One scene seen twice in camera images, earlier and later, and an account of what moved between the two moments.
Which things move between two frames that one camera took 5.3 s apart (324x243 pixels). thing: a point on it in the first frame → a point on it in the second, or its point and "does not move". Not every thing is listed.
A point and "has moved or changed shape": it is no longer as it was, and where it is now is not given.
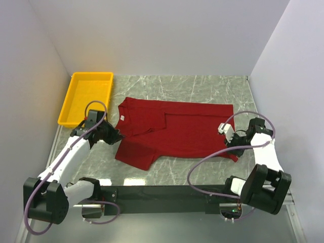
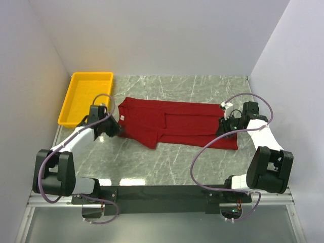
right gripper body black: [234, 143] → [223, 127]
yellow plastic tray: [86, 87] does not move
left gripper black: [109, 134] → [114, 129]
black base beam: [160, 197] does not move
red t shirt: [153, 129] has moved or changed shape
